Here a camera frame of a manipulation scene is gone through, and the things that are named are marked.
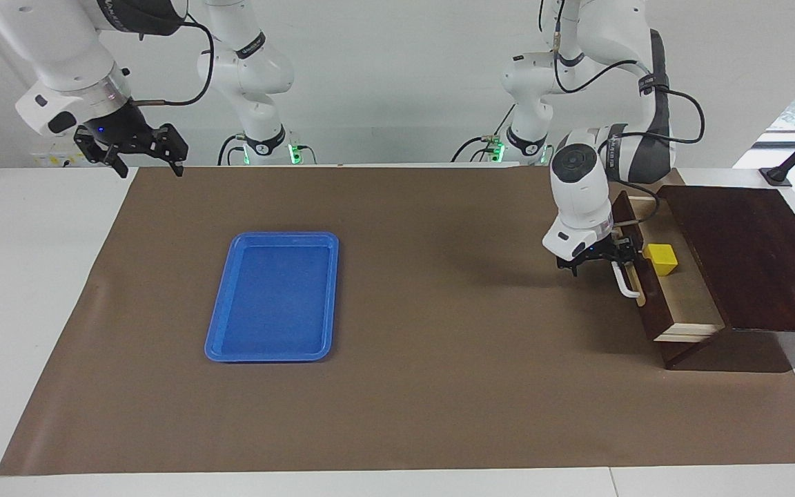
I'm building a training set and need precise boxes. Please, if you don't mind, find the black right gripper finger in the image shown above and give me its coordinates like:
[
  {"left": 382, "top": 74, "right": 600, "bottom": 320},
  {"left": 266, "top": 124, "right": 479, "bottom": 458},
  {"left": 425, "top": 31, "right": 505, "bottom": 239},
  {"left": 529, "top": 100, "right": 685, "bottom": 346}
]
[
  {"left": 153, "top": 123, "right": 190, "bottom": 178},
  {"left": 73, "top": 128, "right": 129, "bottom": 179}
]

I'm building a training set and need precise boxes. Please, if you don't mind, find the yellow cube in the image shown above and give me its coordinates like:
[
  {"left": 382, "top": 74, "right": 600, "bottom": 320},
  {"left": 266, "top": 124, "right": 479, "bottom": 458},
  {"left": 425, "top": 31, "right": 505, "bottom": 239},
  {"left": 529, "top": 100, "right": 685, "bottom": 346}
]
[{"left": 642, "top": 243, "right": 679, "bottom": 277}]

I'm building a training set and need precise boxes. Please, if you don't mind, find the dark wooden drawer cabinet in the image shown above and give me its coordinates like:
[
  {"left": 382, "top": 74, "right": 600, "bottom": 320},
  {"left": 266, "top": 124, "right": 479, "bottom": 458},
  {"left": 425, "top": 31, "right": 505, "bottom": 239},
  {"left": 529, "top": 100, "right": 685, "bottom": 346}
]
[{"left": 655, "top": 185, "right": 795, "bottom": 373}]

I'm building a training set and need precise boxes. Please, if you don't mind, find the brown paper table mat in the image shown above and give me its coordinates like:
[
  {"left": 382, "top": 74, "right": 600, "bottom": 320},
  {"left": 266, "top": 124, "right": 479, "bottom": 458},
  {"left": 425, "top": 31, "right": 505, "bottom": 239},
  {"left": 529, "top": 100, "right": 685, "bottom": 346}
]
[{"left": 0, "top": 164, "right": 795, "bottom": 477}]

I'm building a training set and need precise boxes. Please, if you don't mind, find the blue plastic tray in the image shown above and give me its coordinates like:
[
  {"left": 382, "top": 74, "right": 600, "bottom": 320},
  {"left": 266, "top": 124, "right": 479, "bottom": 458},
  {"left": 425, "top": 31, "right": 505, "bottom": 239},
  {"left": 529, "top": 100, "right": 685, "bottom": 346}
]
[{"left": 204, "top": 231, "right": 340, "bottom": 363}]

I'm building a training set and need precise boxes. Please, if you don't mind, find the black right arm base cable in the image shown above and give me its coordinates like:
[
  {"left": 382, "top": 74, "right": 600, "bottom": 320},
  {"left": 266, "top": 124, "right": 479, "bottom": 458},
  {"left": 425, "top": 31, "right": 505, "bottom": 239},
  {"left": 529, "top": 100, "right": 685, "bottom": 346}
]
[{"left": 217, "top": 133, "right": 246, "bottom": 166}]

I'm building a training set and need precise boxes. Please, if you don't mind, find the black arm base cable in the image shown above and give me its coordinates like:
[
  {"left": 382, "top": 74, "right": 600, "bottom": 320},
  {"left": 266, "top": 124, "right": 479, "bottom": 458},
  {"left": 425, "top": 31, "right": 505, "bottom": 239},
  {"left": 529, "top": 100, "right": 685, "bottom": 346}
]
[
  {"left": 450, "top": 135, "right": 491, "bottom": 164},
  {"left": 217, "top": 133, "right": 246, "bottom": 166}
]

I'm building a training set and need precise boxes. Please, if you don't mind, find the wall socket with yellow labels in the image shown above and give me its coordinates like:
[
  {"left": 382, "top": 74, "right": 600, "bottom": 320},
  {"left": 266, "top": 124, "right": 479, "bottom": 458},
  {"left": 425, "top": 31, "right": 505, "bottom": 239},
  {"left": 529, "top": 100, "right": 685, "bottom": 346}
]
[{"left": 32, "top": 153, "right": 88, "bottom": 168}]

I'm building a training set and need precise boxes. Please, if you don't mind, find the black left arm base cable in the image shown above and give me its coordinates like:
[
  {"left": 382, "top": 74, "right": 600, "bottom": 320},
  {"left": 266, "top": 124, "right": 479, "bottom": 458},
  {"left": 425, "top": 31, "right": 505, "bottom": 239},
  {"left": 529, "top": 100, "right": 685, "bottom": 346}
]
[{"left": 450, "top": 135, "right": 491, "bottom": 164}]

